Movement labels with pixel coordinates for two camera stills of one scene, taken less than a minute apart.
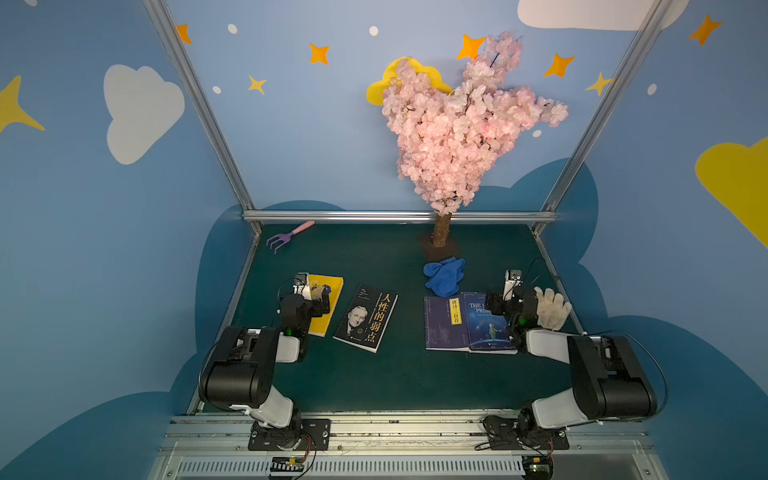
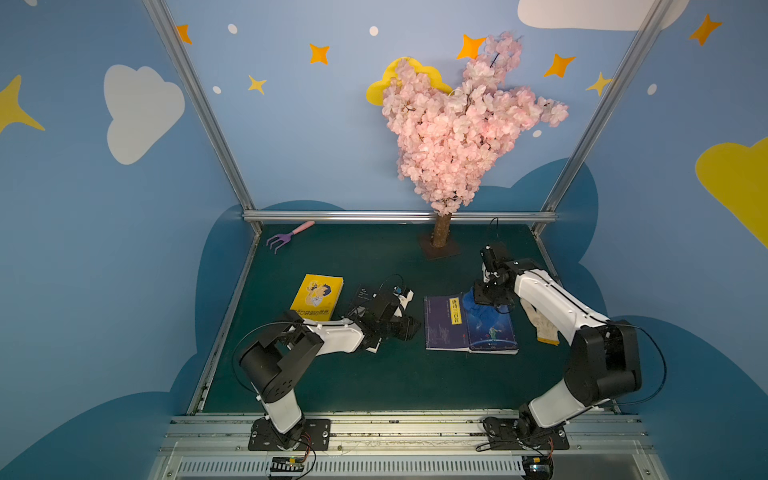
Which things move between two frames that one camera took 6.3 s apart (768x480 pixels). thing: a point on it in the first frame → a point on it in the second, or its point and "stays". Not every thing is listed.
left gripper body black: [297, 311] → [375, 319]
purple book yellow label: [446, 323] stays
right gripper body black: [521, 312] → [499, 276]
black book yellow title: [366, 318] stays
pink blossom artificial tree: [448, 141] stays
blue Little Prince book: [487, 332] stays
